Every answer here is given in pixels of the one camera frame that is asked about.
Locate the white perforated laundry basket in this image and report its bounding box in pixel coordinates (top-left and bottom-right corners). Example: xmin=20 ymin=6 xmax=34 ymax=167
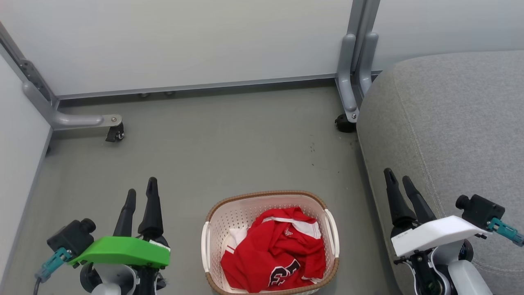
xmin=201 ymin=190 xmax=340 ymax=295

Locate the grey metal partition post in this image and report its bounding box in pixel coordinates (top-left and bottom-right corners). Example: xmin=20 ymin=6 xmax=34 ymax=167
xmin=346 ymin=0 xmax=381 ymax=74
xmin=0 ymin=23 xmax=59 ymax=108

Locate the grey metal partition bottom rail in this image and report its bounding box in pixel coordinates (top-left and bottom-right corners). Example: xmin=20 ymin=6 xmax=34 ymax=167
xmin=55 ymin=70 xmax=382 ymax=101

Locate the grey fabric sofa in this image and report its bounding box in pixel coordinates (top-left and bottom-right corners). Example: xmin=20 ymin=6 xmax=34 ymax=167
xmin=356 ymin=50 xmax=524 ymax=295

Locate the teal camera cable plug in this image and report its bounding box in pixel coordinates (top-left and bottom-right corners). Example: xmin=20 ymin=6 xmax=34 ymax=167
xmin=33 ymin=247 xmax=72 ymax=295
xmin=487 ymin=218 xmax=524 ymax=247

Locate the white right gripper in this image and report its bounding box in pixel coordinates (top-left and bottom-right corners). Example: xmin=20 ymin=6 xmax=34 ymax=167
xmin=384 ymin=168 xmax=488 ymax=258

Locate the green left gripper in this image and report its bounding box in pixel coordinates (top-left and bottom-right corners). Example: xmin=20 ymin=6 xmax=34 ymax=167
xmin=68 ymin=177 xmax=171 ymax=269

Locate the black caster wheel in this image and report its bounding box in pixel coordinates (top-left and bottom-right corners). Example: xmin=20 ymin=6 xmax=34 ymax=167
xmin=105 ymin=123 xmax=125 ymax=143
xmin=334 ymin=113 xmax=357 ymax=134

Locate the red jersey with black lettering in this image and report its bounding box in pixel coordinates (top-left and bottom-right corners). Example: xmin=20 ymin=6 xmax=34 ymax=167
xmin=220 ymin=229 xmax=327 ymax=294

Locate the teal right camera cable plug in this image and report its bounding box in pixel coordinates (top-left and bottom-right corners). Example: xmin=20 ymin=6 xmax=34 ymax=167
xmin=487 ymin=218 xmax=524 ymax=247

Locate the teal left camera cable plug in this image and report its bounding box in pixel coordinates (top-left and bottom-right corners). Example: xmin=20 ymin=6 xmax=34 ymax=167
xmin=33 ymin=247 xmax=72 ymax=295

